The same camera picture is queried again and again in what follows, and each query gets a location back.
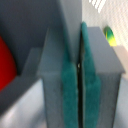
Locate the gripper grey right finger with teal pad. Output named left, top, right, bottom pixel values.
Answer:
left=81, top=22, right=125, bottom=128

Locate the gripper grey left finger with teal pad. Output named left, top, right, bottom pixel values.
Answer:
left=38, top=28, right=78, bottom=128

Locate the red toy tomato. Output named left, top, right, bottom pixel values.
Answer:
left=0, top=37, right=17, bottom=91

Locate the yellow toy banana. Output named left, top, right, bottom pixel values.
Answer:
left=104, top=26, right=117, bottom=46

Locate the grey toy pot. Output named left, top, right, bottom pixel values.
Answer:
left=0, top=0, right=82, bottom=128

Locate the beige woven placemat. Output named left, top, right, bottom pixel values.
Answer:
left=82, top=0, right=128, bottom=67

